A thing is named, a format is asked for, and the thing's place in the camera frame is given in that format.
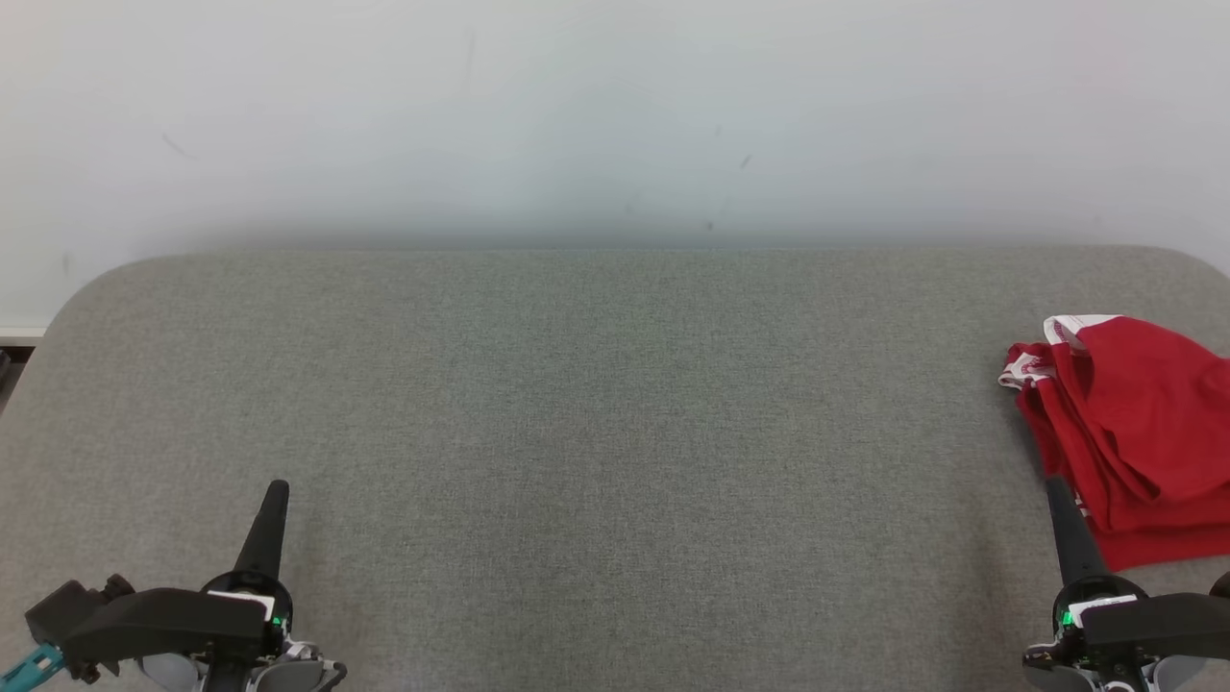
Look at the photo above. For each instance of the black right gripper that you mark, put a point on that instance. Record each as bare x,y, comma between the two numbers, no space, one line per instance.
1172,625

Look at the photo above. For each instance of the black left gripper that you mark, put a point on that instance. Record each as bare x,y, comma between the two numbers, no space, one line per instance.
173,620

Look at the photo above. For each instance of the red white Bulls jersey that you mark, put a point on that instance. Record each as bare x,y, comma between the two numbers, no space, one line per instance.
1153,538

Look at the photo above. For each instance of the grey fabric sofa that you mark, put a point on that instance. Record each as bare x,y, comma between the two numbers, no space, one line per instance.
615,432

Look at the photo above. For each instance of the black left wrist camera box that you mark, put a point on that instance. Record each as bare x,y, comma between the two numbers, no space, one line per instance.
62,610

